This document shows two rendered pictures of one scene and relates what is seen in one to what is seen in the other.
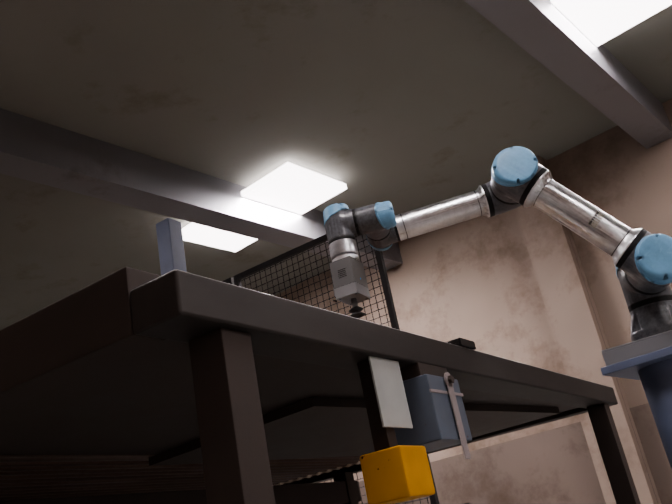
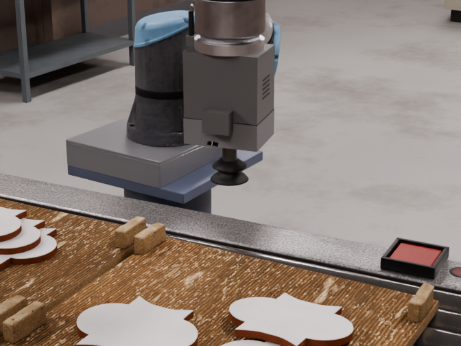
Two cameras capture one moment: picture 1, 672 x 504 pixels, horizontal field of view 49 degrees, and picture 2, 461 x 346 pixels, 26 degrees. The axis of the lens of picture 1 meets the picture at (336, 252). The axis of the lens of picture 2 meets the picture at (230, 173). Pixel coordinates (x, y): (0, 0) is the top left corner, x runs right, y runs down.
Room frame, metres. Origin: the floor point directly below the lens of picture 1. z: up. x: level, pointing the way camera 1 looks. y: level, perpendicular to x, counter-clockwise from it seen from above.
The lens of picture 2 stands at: (1.95, 1.02, 1.52)
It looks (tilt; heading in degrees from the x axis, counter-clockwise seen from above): 21 degrees down; 266
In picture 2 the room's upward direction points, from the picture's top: straight up
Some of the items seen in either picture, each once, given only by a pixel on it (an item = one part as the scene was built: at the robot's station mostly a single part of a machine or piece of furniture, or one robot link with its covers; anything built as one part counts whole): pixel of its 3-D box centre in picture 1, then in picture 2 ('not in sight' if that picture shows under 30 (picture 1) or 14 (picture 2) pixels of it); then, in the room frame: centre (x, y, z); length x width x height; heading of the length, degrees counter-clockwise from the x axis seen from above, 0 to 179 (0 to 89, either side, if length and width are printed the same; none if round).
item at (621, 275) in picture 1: (643, 277); (169, 49); (1.93, -0.79, 1.08); 0.13 x 0.12 x 0.14; 174
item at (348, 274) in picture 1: (346, 280); (223, 90); (1.88, -0.01, 1.23); 0.10 x 0.09 x 0.16; 67
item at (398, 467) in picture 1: (387, 427); not in sight; (1.27, -0.03, 0.74); 0.09 x 0.08 x 0.24; 150
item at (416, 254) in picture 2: not in sight; (415, 258); (1.60, -0.21, 0.92); 0.06 x 0.06 x 0.01; 60
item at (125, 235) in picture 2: not in sight; (131, 232); (2.00, -0.26, 0.95); 0.06 x 0.02 x 0.03; 58
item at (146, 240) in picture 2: not in sight; (150, 237); (1.97, -0.24, 0.95); 0.06 x 0.02 x 0.03; 57
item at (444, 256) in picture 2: (452, 348); (415, 257); (1.60, -0.21, 0.92); 0.08 x 0.08 x 0.02; 60
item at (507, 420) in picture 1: (381, 432); not in sight; (2.20, -0.02, 0.86); 1.20 x 0.57 x 0.02; 143
